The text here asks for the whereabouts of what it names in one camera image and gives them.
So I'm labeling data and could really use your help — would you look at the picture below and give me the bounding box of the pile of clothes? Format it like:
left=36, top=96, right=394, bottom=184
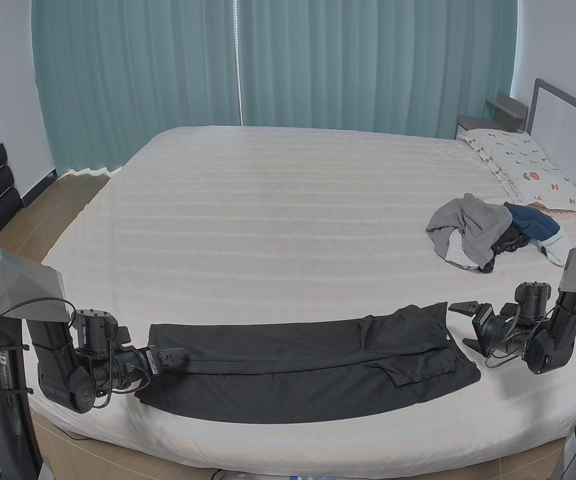
left=425, top=193, right=570, bottom=275

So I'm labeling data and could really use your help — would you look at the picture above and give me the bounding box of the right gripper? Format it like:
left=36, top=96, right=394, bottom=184
left=448, top=300, right=510, bottom=358

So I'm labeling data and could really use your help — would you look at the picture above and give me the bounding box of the white printed pillow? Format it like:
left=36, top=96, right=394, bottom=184
left=457, top=128, right=576, bottom=214

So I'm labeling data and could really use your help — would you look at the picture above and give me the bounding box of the bed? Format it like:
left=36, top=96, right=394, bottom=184
left=27, top=78, right=576, bottom=471

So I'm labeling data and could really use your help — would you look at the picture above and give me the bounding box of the grey bedside table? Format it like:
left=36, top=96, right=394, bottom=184
left=457, top=92, right=528, bottom=133

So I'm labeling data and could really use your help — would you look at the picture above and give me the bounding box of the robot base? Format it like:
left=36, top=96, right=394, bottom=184
left=225, top=472, right=364, bottom=480

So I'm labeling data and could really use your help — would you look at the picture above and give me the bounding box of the blue-green curtain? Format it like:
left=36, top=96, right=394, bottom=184
left=235, top=0, right=519, bottom=139
left=33, top=0, right=241, bottom=175

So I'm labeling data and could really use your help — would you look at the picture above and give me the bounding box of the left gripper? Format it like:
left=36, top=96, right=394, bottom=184
left=117, top=345, right=190, bottom=386

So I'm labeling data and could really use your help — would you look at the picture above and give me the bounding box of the black T-shirt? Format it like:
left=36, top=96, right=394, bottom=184
left=135, top=304, right=482, bottom=425

